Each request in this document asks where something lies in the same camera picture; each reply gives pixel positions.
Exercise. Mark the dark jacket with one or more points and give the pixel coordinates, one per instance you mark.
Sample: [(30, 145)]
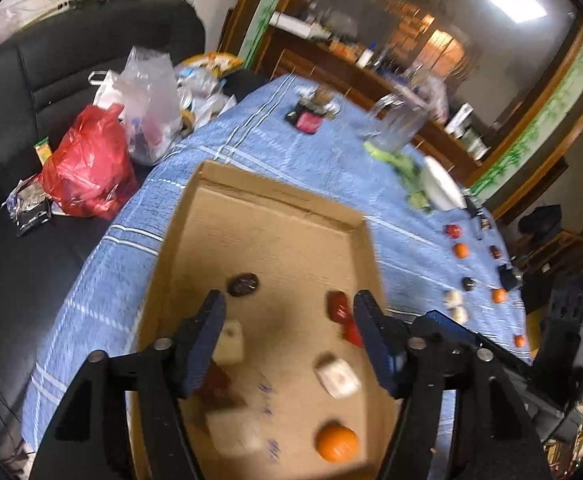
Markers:
[(539, 220)]

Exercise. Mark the red plastic bag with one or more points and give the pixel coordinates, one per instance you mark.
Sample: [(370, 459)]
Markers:
[(88, 165)]

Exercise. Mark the black leather sofa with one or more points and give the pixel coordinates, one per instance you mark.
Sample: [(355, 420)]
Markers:
[(21, 270)]

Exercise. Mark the cardboard box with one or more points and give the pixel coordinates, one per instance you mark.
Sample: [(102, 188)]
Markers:
[(271, 240)]

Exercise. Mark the black packet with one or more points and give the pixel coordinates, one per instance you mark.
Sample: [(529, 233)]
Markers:
[(33, 217)]

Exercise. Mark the black cylindrical container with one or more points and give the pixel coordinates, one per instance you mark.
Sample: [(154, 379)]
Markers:
[(509, 277)]

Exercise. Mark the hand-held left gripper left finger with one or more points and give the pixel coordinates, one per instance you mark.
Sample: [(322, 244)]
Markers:
[(201, 350)]

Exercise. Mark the black power adapter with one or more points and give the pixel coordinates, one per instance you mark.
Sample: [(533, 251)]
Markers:
[(473, 206)]

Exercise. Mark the large beige sugarcane chunk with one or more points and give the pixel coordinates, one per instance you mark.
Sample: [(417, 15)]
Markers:
[(452, 297)]

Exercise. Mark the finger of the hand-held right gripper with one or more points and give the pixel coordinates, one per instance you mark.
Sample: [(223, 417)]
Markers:
[(444, 319)]

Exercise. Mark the blue checked tablecloth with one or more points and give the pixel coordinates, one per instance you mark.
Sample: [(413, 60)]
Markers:
[(101, 285)]

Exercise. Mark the silver foil packet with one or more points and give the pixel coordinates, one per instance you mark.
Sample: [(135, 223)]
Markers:
[(26, 192)]

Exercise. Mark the bamboo wall painting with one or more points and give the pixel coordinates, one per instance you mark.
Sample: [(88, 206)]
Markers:
[(521, 150)]

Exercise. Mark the clear plastic pitcher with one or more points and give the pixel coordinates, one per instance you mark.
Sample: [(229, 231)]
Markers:
[(396, 125)]

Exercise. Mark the clear plastic bag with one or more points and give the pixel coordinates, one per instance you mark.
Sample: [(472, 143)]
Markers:
[(151, 105)]

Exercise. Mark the small red tomato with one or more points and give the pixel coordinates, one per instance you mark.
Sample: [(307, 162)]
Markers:
[(453, 231)]

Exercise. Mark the white enamel bowl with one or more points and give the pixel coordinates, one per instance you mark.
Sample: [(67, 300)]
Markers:
[(441, 185)]

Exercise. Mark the wooden cabinet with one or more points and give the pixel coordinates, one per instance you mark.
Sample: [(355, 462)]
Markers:
[(321, 67)]

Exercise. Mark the white plastic bag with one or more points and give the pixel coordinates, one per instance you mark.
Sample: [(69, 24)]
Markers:
[(103, 85)]

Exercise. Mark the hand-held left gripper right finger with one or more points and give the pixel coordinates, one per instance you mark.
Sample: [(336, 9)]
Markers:
[(374, 340)]

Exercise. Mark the pink and black box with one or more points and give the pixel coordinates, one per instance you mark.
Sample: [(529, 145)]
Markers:
[(309, 121)]

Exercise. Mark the green leafy vegetables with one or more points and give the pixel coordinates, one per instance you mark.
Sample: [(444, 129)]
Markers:
[(404, 167)]

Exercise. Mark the long red jujube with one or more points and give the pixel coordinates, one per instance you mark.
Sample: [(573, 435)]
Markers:
[(339, 305)]

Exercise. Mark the pile of crumpled bags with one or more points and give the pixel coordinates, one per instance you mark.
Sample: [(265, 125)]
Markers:
[(206, 97)]

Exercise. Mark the dark purple plum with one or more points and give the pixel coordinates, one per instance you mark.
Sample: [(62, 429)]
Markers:
[(469, 284)]

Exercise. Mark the large orange with stem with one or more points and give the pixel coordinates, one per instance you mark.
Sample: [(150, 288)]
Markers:
[(499, 295)]

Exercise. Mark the dark red jujube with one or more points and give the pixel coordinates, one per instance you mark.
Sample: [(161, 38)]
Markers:
[(244, 285), (495, 251)]

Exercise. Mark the yellow green snack packet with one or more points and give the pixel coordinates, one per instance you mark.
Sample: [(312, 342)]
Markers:
[(42, 149)]

